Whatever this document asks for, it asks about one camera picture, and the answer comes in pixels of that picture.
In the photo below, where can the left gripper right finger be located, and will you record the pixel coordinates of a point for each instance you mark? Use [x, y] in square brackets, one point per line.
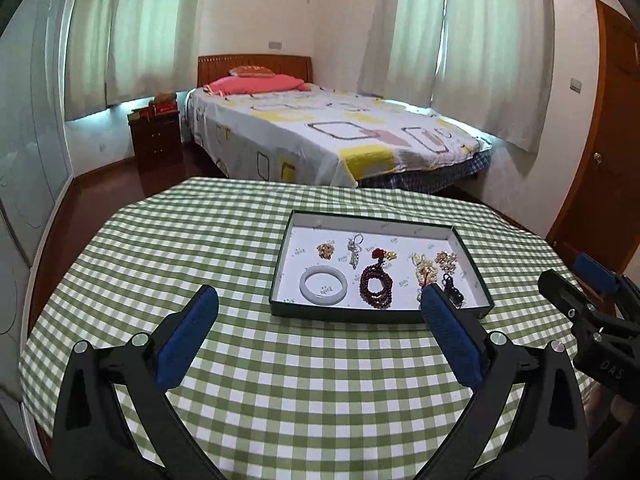
[547, 438]

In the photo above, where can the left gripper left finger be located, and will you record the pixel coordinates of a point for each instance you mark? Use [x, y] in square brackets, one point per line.
[92, 439]

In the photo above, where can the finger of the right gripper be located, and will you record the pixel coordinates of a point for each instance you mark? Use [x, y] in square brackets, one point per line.
[603, 281]
[570, 301]

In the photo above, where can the red knot gold pig charm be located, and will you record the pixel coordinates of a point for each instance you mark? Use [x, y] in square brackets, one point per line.
[383, 255]

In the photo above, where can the silver rhinestone brooch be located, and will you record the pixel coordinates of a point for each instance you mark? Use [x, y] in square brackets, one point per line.
[354, 249]

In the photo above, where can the dark green jewelry tray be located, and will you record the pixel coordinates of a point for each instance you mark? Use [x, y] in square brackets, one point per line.
[378, 291]

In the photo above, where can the wooden door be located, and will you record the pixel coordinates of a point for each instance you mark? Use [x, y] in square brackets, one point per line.
[600, 215]

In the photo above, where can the black bead charm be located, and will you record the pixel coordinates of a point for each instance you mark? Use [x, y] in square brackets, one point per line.
[453, 294]

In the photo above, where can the rose gold flower brooch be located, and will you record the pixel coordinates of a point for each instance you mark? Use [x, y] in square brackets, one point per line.
[447, 262]

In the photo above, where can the pale jade bangle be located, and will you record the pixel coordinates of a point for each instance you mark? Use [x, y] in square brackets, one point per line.
[323, 285]

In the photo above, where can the small gold brooch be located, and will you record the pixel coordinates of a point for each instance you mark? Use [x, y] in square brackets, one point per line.
[326, 250]

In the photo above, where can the dark wooden nightstand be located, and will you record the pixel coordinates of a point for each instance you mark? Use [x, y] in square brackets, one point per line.
[156, 138]

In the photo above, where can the right window curtain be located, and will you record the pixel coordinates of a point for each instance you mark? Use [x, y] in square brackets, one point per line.
[485, 63]

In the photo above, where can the window curtain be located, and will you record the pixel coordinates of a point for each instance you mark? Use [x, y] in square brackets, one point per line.
[485, 63]
[123, 50]

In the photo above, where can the red box on nightstand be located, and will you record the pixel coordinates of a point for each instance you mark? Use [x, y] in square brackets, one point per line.
[164, 103]

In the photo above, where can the bed with patterned sheet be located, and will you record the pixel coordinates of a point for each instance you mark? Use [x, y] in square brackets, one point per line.
[326, 137]

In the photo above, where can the pink pillow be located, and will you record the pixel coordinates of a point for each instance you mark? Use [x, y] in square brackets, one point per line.
[236, 86]

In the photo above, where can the orange patterned pillow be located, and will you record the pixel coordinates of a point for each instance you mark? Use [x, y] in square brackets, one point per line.
[251, 71]

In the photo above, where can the left window curtain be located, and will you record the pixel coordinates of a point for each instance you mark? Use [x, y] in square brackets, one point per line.
[123, 50]

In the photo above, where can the glass wardrobe door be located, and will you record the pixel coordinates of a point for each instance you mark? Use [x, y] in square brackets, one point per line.
[33, 165]

